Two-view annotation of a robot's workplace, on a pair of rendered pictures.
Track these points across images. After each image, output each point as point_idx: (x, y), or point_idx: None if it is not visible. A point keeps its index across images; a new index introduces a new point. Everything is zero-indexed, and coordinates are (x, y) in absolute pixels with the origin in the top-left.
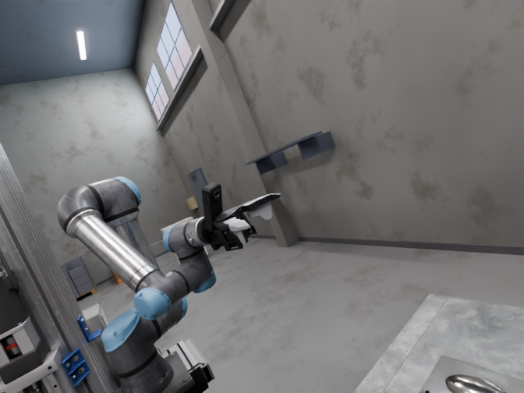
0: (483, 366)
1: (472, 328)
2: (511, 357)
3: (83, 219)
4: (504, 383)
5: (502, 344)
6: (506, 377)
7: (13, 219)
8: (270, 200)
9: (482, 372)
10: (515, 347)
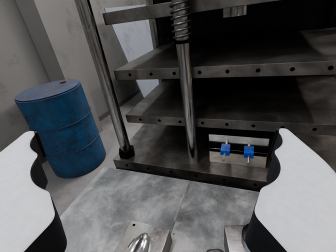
0: None
1: None
2: (93, 244)
3: None
4: (130, 236)
5: (78, 249)
6: (125, 234)
7: None
8: (41, 162)
9: (120, 248)
10: (84, 242)
